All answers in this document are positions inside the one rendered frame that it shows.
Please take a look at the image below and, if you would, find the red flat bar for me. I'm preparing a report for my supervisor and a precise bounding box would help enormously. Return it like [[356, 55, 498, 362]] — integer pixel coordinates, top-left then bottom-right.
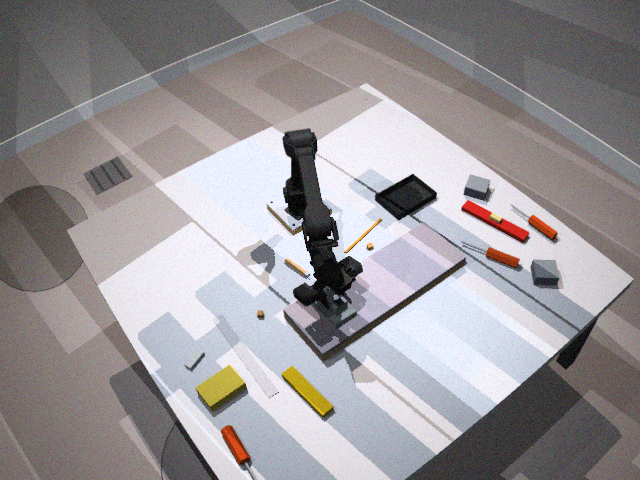
[[461, 200, 529, 244]]

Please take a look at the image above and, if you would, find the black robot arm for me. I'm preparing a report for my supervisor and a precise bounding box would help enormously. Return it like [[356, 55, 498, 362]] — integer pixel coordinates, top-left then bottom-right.
[[282, 128, 356, 296]]

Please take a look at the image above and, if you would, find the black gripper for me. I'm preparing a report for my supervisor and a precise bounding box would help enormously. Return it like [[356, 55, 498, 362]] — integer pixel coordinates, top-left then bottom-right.
[[293, 256, 363, 310]]

